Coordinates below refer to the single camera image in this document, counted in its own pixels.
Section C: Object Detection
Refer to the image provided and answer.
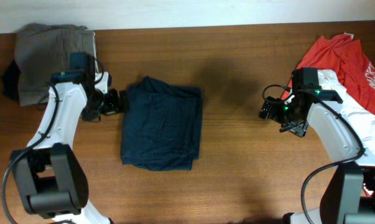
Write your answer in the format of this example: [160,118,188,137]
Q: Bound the navy blue shorts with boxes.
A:
[121,77,203,171]

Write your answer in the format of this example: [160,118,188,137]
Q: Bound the black folded garment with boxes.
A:
[1,60,21,102]

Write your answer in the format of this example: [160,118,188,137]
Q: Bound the white garment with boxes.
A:
[318,69,375,150]

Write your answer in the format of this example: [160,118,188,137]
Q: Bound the grey folded trousers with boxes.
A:
[14,23,96,106]

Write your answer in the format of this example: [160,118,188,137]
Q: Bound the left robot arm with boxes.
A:
[1,52,129,223]

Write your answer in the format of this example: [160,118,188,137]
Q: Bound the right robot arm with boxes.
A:
[259,67,375,223]

